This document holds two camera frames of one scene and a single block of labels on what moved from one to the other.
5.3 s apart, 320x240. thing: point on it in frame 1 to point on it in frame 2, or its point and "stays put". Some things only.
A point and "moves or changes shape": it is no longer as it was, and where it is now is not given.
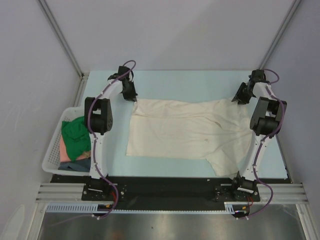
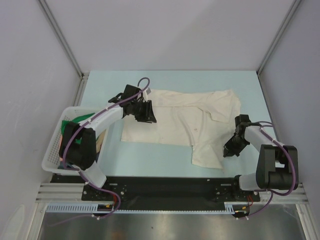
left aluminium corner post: x=68 y=46 stays put
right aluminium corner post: x=282 y=30 stays put
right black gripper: x=242 y=91 to x=236 y=142
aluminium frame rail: x=72 y=193 stays put
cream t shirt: x=218 y=131 moves or changes shape
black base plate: x=166 y=190 stays put
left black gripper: x=132 y=96 to x=148 y=116
